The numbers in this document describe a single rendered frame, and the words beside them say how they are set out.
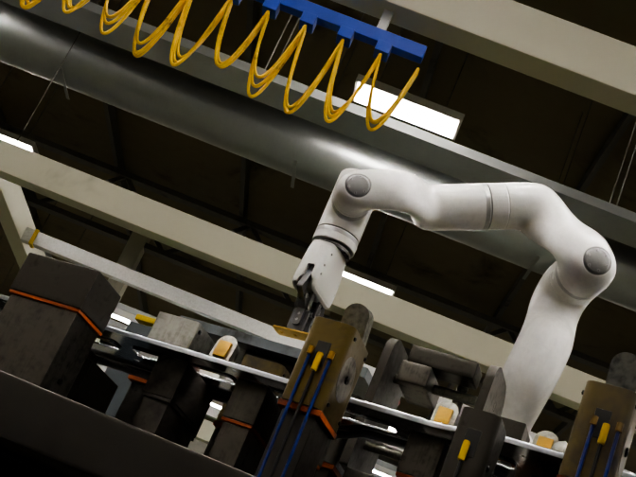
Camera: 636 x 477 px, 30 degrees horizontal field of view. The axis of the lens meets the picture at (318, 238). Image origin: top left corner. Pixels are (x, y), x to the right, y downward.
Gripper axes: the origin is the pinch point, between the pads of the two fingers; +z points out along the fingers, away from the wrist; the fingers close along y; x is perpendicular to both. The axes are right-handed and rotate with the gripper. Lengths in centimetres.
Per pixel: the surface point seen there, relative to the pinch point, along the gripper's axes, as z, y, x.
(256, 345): 9.0, 7.6, -2.3
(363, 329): 17, 47, 34
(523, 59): -204, -188, -54
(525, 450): 24, 37, 56
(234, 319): -210, -563, -354
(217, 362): 25, 42, 13
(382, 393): 14.0, 14.5, 25.9
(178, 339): 16.6, 23.1, -7.2
